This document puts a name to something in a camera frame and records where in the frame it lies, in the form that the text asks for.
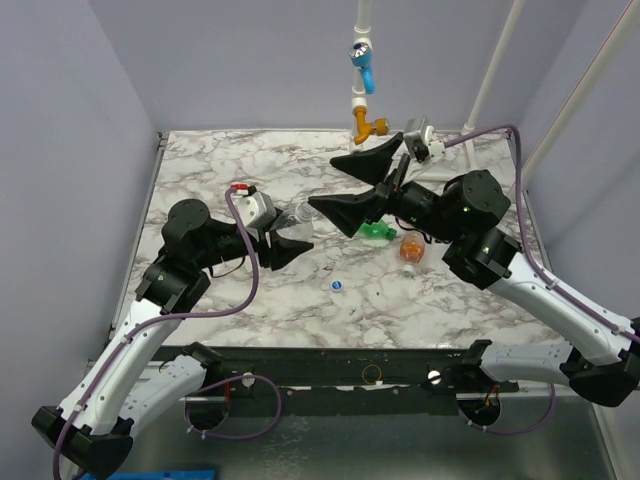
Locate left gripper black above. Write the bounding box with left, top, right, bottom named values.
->
left=196, top=207, right=314, bottom=269

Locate clear plastic bottle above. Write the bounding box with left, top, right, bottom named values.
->
left=272, top=202, right=314, bottom=242

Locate green plastic bottle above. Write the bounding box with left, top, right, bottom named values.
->
left=358, top=221, right=397, bottom=241

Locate white blue bottle cap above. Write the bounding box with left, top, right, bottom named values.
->
left=330, top=280, right=344, bottom=292

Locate orange plastic bottle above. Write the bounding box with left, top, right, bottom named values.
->
left=399, top=231, right=427, bottom=276

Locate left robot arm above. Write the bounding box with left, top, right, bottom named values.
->
left=31, top=189, right=313, bottom=479

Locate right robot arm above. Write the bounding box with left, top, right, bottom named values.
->
left=308, top=132, right=639, bottom=407

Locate yellow faucet tap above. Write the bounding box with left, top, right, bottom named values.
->
left=353, top=106, right=389, bottom=145

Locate white pipe stand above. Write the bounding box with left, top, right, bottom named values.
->
left=347, top=0, right=481, bottom=181

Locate white rear pole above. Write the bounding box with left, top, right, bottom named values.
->
left=463, top=0, right=526, bottom=132

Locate blue faucet tap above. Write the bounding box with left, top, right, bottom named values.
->
left=349, top=41, right=376, bottom=94

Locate white diagonal pole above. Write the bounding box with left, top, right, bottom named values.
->
left=514, top=0, right=639, bottom=190

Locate blue tray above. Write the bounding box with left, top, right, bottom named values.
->
left=71, top=467, right=221, bottom=480

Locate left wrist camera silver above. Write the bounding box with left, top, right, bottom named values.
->
left=236, top=192, right=277, bottom=230

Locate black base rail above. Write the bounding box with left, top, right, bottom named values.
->
left=149, top=344, right=521, bottom=417

